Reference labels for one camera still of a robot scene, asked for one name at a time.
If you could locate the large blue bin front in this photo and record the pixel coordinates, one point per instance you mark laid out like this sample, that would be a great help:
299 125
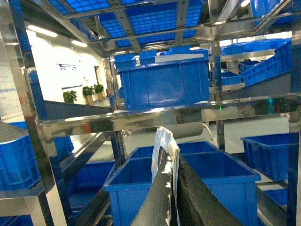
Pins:
228 178

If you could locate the stainless steel shelf rack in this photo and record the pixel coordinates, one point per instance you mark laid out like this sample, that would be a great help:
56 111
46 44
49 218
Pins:
55 206

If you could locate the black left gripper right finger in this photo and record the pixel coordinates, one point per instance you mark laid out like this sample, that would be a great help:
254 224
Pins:
196 204

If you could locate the blue bin right shelf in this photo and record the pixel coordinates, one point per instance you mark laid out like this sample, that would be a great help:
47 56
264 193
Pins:
268 154

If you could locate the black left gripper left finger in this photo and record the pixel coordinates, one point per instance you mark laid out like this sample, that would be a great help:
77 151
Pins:
157 207

